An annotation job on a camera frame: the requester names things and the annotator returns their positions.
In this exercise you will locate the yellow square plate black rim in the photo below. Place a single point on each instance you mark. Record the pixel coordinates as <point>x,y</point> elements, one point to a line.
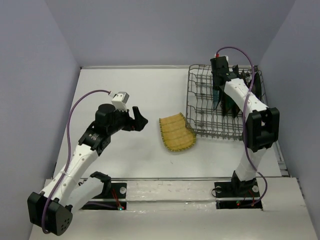
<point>245,77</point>

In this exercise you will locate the teal plate black rim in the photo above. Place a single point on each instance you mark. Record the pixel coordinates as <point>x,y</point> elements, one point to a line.
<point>228,104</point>

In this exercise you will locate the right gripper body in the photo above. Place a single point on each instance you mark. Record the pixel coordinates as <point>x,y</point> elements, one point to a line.
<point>216,87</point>

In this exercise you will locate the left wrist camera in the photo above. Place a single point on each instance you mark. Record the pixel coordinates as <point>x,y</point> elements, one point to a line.
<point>119,100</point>

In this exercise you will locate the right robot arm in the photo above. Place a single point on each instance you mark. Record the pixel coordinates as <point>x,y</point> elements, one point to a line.
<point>260,124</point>

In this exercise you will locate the grey wire dish rack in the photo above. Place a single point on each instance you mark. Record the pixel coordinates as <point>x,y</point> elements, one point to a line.
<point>200,115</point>

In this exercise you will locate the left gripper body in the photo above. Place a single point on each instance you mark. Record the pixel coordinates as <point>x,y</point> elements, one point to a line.
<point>122,121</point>

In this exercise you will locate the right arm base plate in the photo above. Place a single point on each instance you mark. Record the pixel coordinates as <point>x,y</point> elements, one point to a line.
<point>227,199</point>

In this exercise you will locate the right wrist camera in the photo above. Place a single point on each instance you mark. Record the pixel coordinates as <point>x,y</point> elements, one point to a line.
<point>221,55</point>

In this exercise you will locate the black floral plate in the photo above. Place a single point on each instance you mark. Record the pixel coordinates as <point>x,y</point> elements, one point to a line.
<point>257,87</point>

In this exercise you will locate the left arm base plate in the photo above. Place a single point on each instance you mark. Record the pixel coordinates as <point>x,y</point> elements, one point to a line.
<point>112,200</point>

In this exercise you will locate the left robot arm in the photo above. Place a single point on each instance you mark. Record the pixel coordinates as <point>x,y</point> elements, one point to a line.
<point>52,208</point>

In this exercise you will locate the teal square plate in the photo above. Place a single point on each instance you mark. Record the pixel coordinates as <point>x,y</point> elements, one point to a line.
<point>216,97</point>

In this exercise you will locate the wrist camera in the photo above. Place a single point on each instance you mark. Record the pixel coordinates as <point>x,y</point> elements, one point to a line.
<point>221,55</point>
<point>119,100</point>

